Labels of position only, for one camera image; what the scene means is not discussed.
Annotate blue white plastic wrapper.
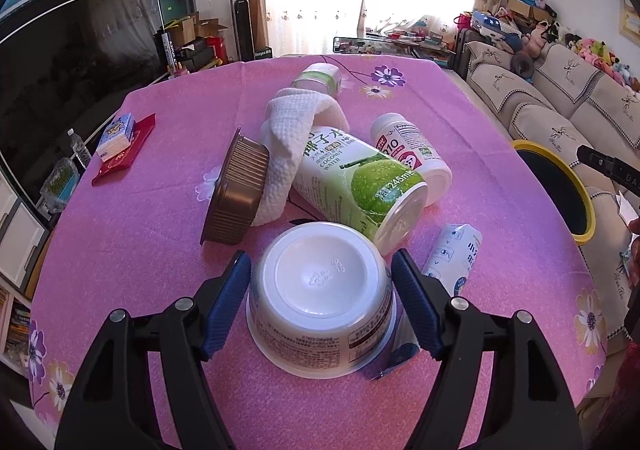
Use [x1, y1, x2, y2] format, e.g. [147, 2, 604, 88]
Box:
[370, 310, 421, 381]

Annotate white red-label bottle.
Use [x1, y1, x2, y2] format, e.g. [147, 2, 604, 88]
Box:
[370, 113, 453, 207]

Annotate open cardboard box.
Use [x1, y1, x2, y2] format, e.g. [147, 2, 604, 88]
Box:
[167, 12, 228, 46]

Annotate black white tower fan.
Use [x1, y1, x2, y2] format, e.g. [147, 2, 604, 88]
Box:
[230, 0, 256, 62]

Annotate white papers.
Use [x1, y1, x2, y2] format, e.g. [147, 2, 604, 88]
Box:
[617, 192, 639, 227]

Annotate black television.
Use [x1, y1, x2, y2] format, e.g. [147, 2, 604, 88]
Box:
[0, 0, 168, 231]

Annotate gold foil tray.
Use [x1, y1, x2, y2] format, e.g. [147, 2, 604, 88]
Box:
[200, 127, 271, 247]

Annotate red box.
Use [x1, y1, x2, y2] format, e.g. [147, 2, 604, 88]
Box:
[206, 36, 230, 62]

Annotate red patterned clothing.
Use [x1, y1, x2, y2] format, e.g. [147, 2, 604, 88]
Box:
[590, 345, 640, 450]

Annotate beige sofa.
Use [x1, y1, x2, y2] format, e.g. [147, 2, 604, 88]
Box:
[465, 40, 640, 356]

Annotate red packet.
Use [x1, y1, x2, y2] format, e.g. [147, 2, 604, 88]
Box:
[91, 113, 157, 187]

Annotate glass coffee table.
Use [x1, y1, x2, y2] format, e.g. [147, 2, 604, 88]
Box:
[333, 27, 458, 63]

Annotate pile of plush toys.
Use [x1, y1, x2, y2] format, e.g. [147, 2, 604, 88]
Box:
[510, 20, 640, 91]

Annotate clear green-label plastic container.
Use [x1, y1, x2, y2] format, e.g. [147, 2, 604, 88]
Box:
[40, 157, 81, 216]

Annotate clear jar with green band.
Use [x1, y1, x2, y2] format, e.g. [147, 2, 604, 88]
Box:
[292, 63, 343, 98]

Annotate white plastic bowl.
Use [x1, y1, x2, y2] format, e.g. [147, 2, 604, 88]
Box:
[246, 222, 398, 378]

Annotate blue cartoon tissue pack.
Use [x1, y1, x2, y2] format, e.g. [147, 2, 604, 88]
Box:
[95, 112, 137, 162]

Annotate tall black box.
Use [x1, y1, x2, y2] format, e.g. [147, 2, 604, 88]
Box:
[159, 30, 178, 73]

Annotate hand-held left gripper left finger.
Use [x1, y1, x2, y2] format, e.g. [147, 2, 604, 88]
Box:
[54, 250, 252, 450]

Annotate framed flower painting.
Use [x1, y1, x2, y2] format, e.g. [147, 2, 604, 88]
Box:
[620, 0, 640, 36]

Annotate green white coconut water bottle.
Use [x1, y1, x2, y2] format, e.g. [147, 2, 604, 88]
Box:
[290, 126, 430, 253]

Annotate blue star-print bag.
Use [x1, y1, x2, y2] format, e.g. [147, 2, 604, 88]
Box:
[472, 12, 521, 43]

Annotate pink floral tablecloth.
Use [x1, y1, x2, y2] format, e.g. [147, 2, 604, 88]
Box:
[29, 54, 608, 450]

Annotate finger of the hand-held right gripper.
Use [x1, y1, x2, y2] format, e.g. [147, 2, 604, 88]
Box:
[576, 145, 618, 178]

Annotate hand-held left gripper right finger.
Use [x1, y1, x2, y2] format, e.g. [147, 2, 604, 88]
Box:
[390, 249, 583, 450]

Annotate grey round pillow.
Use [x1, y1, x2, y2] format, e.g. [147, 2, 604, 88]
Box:
[511, 51, 536, 78]

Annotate white paper towel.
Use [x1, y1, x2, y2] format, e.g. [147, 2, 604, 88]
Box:
[255, 87, 352, 227]

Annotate clear plastic water bottle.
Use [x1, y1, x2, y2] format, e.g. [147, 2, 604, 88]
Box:
[66, 129, 92, 168]

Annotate black yellow-rimmed trash bin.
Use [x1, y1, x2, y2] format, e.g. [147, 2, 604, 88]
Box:
[511, 140, 597, 246]

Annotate white blue tissue packet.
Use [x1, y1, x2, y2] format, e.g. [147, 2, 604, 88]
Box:
[421, 223, 484, 301]

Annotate tv cabinet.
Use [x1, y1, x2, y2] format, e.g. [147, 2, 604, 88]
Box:
[0, 170, 53, 381]

